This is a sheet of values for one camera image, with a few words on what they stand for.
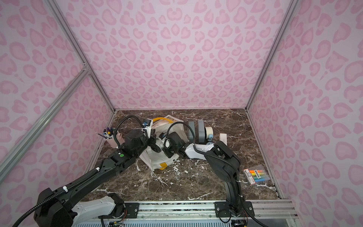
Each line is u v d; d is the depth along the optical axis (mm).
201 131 952
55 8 692
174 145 750
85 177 469
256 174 838
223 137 957
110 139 902
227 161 468
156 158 881
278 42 805
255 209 746
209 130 967
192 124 974
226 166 469
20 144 552
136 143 569
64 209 391
